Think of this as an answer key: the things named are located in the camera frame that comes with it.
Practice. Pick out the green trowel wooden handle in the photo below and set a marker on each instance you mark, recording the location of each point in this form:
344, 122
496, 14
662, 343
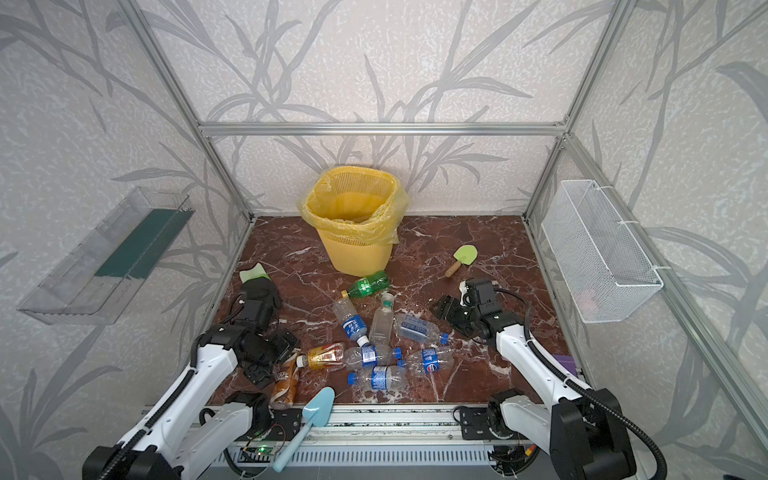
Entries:
463, 256

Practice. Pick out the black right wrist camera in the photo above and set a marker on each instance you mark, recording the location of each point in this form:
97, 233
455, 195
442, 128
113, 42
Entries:
481, 297

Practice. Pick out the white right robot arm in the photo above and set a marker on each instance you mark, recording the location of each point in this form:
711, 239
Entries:
582, 430

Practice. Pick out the yellow plastic bin liner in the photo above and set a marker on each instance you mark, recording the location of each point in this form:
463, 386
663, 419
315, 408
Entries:
357, 204

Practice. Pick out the clear bottle blue label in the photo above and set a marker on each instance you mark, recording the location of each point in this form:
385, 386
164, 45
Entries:
392, 378
351, 322

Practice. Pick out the green plastic soda bottle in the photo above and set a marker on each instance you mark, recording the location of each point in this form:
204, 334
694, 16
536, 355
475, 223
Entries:
368, 285

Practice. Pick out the clear bottle blue cap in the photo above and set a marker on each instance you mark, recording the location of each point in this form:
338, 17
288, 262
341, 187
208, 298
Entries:
369, 356

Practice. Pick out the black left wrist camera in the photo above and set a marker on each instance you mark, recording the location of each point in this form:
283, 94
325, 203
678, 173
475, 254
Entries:
255, 315

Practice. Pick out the crushed bottle blue label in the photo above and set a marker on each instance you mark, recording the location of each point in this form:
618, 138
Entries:
429, 361

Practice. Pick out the clear acrylic wall shelf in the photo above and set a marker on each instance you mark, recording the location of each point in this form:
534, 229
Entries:
95, 283

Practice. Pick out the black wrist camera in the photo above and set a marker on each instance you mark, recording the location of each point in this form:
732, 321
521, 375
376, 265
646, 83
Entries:
481, 297
255, 315

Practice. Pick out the clear bottle blue label front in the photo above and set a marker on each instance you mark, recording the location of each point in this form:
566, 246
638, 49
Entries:
392, 378

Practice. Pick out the white wire mesh basket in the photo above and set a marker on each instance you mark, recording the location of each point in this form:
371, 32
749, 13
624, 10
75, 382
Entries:
607, 272

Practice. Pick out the light blue plastic trowel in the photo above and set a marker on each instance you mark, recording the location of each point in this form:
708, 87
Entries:
316, 413

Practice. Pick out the soda water bottle blue label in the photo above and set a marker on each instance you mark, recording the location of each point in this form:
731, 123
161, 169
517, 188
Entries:
421, 331

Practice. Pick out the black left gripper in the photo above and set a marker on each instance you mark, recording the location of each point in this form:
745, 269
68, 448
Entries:
274, 346

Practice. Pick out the aluminium frame rail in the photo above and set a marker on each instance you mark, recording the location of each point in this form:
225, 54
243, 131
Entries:
217, 129

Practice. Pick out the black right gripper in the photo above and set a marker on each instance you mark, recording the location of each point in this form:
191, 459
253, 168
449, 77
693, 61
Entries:
455, 312

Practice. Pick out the purple pink plastic trowel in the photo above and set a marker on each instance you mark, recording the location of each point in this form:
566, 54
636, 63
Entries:
569, 363

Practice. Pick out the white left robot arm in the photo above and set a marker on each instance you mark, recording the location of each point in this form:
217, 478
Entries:
164, 445

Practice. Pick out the yellow tea bottle red label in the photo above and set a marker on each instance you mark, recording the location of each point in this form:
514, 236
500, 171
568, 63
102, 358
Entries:
329, 356

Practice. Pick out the yellow ribbed waste bin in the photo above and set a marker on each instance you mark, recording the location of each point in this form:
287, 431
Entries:
355, 258

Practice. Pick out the clear bottle green label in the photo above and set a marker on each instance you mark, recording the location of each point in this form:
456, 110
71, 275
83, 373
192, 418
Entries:
381, 327

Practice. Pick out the brown coffee bottle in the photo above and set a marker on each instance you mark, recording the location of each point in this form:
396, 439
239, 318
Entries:
286, 385

